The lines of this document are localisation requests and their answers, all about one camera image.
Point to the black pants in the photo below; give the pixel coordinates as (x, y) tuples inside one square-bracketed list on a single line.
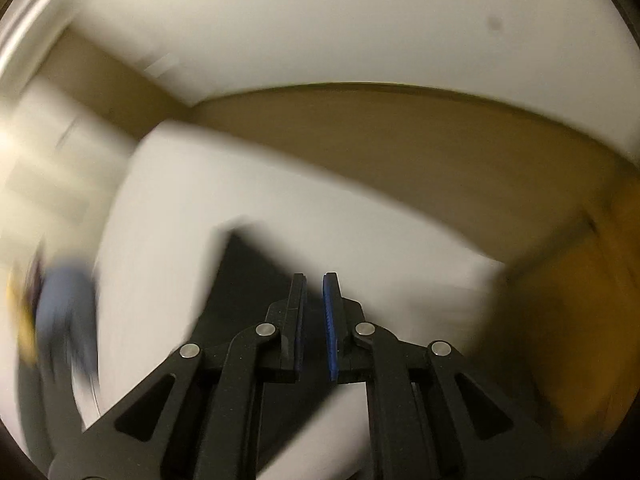
[(245, 280)]

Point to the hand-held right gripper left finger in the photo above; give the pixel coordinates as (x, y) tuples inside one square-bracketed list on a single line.
[(300, 332)]

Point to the white table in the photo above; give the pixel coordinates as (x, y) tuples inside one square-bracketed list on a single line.
[(165, 240)]

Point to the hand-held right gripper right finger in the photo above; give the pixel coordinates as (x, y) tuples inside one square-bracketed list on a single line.
[(330, 332)]

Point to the cream panelled door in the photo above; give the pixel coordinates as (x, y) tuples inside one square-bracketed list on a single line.
[(45, 170)]

